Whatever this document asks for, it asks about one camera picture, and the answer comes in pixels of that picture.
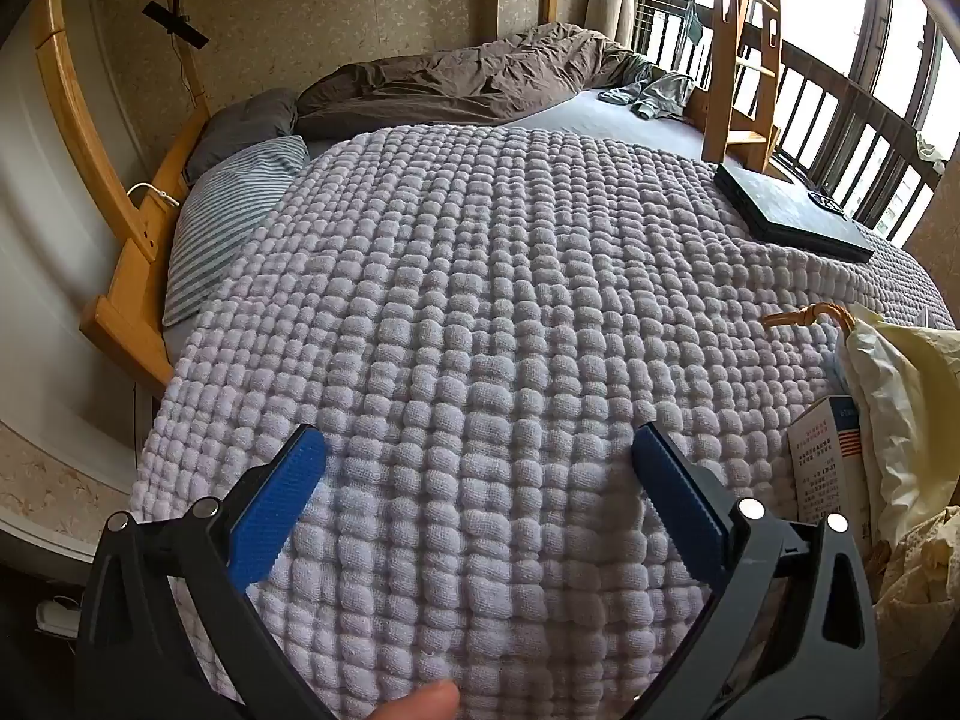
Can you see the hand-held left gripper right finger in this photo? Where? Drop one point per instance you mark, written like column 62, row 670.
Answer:
column 675, row 502

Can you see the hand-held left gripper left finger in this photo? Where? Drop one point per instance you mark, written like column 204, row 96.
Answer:
column 281, row 510

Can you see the person's left hand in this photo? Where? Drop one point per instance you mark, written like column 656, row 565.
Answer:
column 416, row 703

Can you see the white paper box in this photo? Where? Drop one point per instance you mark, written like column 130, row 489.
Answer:
column 821, row 465

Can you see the cream plastic bag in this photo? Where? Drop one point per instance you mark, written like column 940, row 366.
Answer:
column 907, row 405

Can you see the lavender waffle blanket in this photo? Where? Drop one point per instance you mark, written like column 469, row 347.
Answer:
column 487, row 315

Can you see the cream lace cloth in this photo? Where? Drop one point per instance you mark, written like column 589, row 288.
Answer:
column 922, row 600

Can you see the striped pillow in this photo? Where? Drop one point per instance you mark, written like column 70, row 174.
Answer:
column 225, row 225

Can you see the black laptop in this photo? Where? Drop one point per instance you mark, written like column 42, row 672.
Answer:
column 787, row 210

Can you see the grey bed sheet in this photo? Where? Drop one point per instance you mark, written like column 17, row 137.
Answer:
column 600, row 124

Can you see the grey pillow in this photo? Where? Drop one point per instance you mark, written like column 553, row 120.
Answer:
column 247, row 124

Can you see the grey-green garment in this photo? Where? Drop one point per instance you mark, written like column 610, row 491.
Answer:
column 660, row 94

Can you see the wooden ladder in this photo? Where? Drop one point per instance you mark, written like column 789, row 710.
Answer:
column 720, row 52

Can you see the brown duvet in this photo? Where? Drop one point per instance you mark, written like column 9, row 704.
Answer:
column 450, row 82

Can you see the dark window railing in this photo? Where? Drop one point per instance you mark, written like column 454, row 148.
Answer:
column 825, row 67

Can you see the teal hanging cloth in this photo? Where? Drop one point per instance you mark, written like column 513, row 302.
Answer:
column 694, row 22

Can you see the black sensor bar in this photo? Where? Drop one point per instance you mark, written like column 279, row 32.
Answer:
column 176, row 22

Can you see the wooden bed frame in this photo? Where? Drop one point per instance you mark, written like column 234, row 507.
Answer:
column 127, row 292

